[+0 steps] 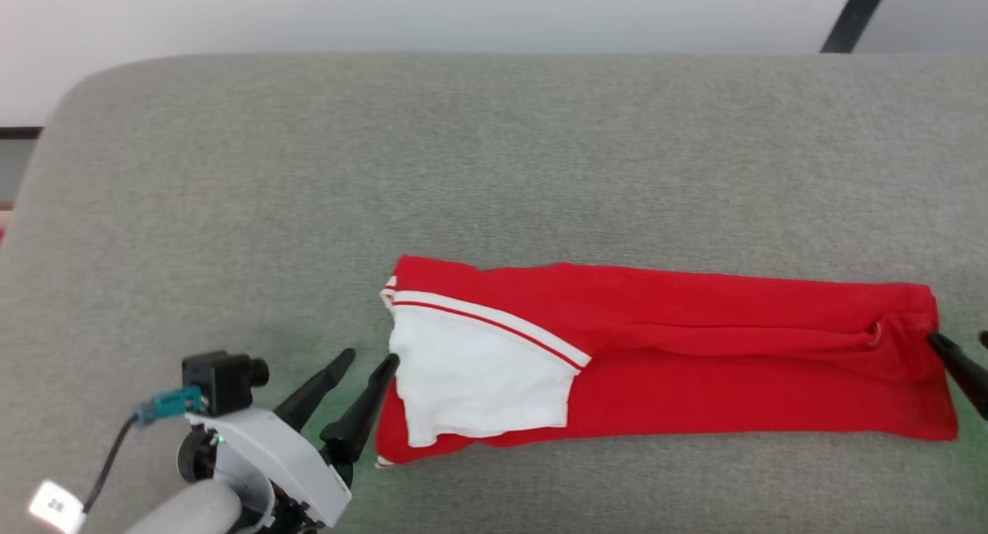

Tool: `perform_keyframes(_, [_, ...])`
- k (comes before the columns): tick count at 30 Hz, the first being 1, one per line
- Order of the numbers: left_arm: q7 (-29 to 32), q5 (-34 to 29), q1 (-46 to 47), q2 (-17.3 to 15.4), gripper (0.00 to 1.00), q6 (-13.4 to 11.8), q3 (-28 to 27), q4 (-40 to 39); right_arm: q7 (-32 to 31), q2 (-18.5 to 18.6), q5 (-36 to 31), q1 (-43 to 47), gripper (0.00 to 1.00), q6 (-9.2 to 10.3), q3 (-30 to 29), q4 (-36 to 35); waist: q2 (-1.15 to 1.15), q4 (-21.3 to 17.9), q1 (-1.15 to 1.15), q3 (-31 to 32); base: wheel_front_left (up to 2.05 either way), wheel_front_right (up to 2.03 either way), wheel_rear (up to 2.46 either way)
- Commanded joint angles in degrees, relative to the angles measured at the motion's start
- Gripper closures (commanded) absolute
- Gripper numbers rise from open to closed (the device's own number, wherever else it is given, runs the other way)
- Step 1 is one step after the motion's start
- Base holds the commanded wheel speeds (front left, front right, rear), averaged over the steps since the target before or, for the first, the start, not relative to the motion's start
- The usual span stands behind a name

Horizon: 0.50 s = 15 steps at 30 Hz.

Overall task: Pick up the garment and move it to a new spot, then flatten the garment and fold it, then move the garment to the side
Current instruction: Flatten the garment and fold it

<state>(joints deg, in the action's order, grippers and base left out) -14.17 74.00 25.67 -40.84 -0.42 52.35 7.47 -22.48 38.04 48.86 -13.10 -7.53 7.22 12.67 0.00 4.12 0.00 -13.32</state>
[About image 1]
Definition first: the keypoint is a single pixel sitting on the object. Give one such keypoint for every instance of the grey fabric sofa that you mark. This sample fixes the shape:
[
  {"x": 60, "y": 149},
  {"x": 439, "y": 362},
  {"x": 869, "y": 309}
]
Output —
[{"x": 463, "y": 171}]

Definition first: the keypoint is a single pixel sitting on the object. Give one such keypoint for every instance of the dark baseboard strip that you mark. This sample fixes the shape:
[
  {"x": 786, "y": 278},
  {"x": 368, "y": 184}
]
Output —
[{"x": 15, "y": 133}]

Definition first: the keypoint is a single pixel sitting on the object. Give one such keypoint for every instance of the red and white jersey shirt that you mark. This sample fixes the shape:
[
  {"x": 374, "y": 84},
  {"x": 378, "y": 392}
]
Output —
[{"x": 695, "y": 364}]

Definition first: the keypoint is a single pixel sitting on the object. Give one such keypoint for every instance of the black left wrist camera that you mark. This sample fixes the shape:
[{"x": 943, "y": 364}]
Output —
[{"x": 220, "y": 380}]

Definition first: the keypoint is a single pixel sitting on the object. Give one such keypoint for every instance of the black slanted pole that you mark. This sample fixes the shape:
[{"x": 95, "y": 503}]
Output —
[{"x": 853, "y": 17}]

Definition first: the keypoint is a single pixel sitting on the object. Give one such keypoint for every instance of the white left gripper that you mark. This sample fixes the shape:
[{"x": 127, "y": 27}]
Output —
[{"x": 278, "y": 464}]

